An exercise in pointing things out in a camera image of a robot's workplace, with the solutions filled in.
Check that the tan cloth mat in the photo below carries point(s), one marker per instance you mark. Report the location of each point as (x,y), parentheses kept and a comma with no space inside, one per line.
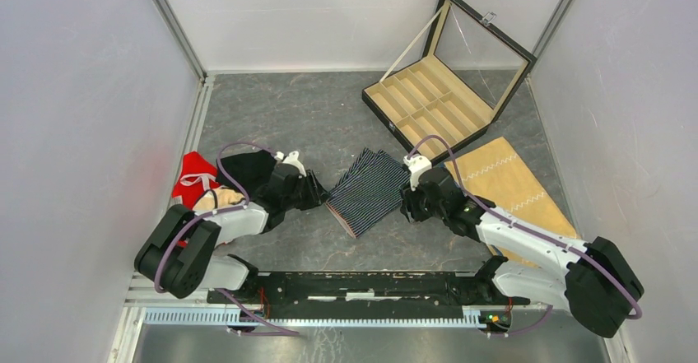
(496,172)

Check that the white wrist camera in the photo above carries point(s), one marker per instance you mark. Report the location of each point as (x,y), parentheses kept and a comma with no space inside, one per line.
(417,165)
(292,158)

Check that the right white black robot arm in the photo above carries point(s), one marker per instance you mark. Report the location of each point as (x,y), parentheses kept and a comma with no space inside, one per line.
(590,280)

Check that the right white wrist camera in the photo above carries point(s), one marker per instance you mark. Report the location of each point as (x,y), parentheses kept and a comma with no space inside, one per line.
(417,165)

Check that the red underwear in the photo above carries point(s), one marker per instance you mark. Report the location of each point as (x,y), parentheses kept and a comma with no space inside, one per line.
(196,176)

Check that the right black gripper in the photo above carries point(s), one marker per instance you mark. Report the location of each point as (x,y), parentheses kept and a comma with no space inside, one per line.
(407,197)

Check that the beige underwear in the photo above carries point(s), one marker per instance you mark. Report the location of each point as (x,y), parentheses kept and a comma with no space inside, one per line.
(217,198)

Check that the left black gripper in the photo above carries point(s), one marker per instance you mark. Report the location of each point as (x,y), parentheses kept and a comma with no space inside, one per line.
(317,194)

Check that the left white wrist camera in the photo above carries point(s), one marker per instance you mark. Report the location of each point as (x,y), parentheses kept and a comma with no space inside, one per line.
(292,158)

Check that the blue striped boxer shorts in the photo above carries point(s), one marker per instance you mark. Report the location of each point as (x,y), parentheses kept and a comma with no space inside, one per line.
(367,192)

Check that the white cable tray strip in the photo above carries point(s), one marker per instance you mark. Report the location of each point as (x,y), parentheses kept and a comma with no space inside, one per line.
(233,317)

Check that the black underwear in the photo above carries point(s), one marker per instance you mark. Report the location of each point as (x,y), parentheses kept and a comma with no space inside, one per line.
(251,170)

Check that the black compartment box glass lid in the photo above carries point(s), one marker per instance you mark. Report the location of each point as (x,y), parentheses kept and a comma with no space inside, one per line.
(451,82)

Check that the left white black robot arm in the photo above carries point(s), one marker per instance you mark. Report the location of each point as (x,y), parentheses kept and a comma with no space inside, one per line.
(178,256)

